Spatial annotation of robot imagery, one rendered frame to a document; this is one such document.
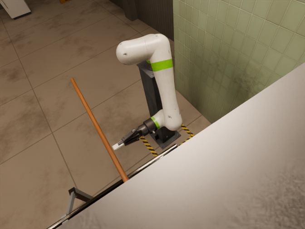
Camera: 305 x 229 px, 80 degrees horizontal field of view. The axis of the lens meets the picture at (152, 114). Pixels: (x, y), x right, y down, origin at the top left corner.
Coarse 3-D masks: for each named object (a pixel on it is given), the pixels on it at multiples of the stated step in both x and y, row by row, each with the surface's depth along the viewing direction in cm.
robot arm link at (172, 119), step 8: (160, 72) 95; (168, 72) 95; (160, 80) 97; (168, 80) 97; (160, 88) 100; (168, 88) 98; (160, 96) 104; (168, 96) 100; (168, 104) 101; (176, 104) 102; (168, 112) 102; (176, 112) 102; (168, 120) 103; (176, 120) 103; (168, 128) 106; (176, 128) 105
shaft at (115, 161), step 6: (72, 78) 153; (78, 90) 143; (84, 102) 135; (90, 114) 128; (96, 120) 125; (96, 126) 121; (102, 132) 118; (102, 138) 115; (108, 144) 112; (108, 150) 110; (114, 156) 107; (114, 162) 105; (120, 168) 102; (120, 174) 101; (126, 180) 98
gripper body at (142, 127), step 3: (138, 126) 116; (141, 126) 114; (144, 126) 114; (138, 129) 113; (141, 129) 113; (144, 129) 113; (147, 129) 114; (135, 132) 113; (138, 132) 113; (141, 132) 115; (144, 132) 113; (147, 132) 114; (141, 135) 118; (144, 135) 115
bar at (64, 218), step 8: (176, 144) 110; (168, 152) 108; (152, 160) 106; (144, 168) 104; (128, 176) 102; (120, 184) 101; (72, 192) 123; (80, 192) 132; (104, 192) 99; (72, 200) 114; (88, 200) 143; (96, 200) 98; (72, 208) 108; (80, 208) 96; (64, 216) 95; (72, 216) 95; (56, 224) 93
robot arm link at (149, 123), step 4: (148, 120) 115; (152, 120) 114; (144, 124) 115; (148, 124) 113; (152, 124) 114; (148, 128) 113; (152, 128) 114; (156, 128) 115; (148, 132) 116; (152, 132) 115
